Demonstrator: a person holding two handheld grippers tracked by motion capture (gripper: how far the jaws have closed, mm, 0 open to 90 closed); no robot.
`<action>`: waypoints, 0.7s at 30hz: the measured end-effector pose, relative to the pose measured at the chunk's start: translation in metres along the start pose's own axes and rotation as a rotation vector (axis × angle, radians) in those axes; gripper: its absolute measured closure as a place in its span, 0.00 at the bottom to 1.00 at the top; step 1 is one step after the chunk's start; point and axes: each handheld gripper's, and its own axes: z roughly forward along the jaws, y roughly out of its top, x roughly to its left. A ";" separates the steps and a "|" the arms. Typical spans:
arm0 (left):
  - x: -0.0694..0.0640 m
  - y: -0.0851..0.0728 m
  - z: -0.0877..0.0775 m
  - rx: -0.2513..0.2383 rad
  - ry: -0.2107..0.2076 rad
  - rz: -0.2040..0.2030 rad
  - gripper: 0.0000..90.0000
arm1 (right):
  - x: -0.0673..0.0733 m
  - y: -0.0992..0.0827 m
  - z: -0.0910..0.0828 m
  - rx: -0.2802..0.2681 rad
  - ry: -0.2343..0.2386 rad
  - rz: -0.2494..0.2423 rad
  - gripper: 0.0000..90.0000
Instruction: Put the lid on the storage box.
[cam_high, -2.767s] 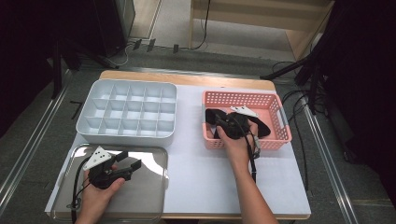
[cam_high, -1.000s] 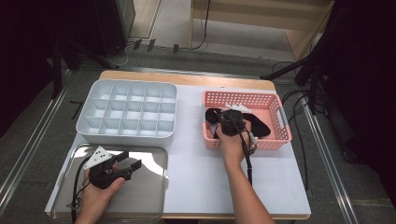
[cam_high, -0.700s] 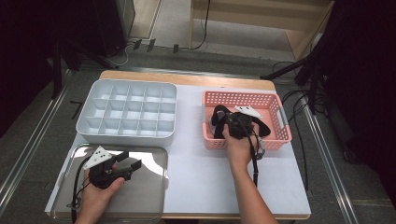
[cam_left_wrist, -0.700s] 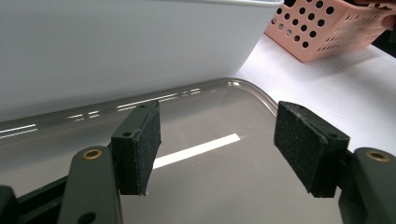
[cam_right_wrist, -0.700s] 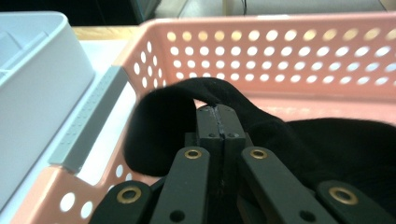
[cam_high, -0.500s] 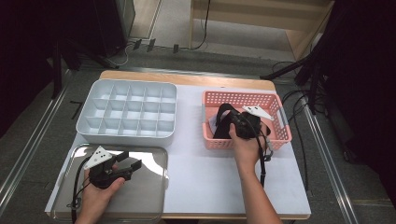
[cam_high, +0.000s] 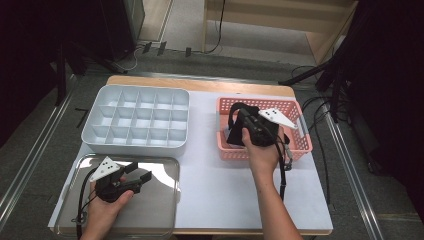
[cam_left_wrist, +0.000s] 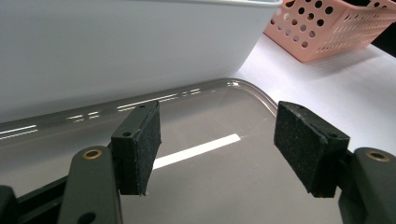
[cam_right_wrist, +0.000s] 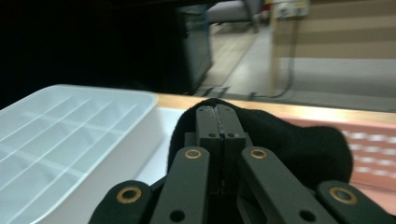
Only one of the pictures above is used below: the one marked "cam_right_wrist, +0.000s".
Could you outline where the black cabinet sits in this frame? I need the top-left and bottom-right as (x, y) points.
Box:
(176, 3), (215, 94)

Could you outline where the black hanging cable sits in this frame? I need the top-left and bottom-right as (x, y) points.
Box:
(248, 18), (297, 100)

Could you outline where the wooden shelf unit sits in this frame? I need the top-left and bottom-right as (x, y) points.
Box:
(270, 0), (396, 97)

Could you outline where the black sock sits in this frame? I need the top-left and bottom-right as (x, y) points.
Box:
(167, 97), (355, 195)

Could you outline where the white divided storage box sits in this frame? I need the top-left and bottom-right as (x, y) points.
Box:
(0, 83), (163, 224)

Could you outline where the wooden table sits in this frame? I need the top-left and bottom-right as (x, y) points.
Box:
(155, 92), (396, 125)

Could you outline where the pink perforated plastic basket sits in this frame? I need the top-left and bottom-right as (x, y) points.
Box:
(279, 117), (396, 217)

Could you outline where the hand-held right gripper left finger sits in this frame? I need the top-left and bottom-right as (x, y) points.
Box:
(185, 105), (224, 194)

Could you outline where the white power strip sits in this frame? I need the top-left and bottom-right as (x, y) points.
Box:
(275, 0), (311, 19)

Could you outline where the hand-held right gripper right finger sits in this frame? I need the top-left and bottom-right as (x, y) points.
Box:
(218, 104), (250, 192)

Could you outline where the grey seat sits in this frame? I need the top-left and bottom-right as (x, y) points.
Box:
(205, 0), (265, 25)

